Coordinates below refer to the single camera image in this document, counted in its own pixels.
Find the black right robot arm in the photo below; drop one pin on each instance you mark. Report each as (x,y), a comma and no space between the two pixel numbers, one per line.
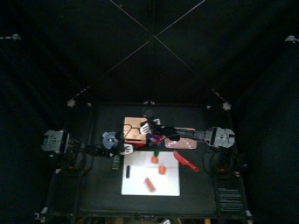
(218,137)

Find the black table level camera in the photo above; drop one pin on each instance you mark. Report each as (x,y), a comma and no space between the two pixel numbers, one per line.
(147,112)

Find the long orange carrot piece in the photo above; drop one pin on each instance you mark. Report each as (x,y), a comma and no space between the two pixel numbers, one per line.
(150,184)

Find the pink tray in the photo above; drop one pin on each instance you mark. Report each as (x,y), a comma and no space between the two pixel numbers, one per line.
(182,142)

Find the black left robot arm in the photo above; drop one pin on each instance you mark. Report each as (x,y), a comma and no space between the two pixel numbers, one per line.
(58,141)

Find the black marker pen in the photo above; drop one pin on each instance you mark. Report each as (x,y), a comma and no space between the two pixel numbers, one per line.
(127,171)

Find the wooden drawer box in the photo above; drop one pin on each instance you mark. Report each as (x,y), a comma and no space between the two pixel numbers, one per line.
(134,131)

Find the grey round toy pan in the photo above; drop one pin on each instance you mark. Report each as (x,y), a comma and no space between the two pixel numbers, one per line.
(110,138)

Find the purple blue toy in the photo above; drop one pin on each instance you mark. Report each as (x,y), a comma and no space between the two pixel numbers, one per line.
(155,140)

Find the white cutting board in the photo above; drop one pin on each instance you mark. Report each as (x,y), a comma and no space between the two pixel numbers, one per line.
(151,175)

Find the grey frame corner bracket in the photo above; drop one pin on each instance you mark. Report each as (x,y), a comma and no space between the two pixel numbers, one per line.
(15,37)
(292,38)
(226,106)
(71,102)

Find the orange carrot piece green top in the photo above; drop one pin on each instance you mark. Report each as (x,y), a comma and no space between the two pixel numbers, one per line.
(155,157)

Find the short orange carrot piece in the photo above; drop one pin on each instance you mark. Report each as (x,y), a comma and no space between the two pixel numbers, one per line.
(162,169)

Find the white printed label sticker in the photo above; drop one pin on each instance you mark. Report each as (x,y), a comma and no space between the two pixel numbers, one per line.
(230,199)

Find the red toy knife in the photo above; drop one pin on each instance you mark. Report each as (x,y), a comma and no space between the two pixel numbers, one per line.
(185,160)

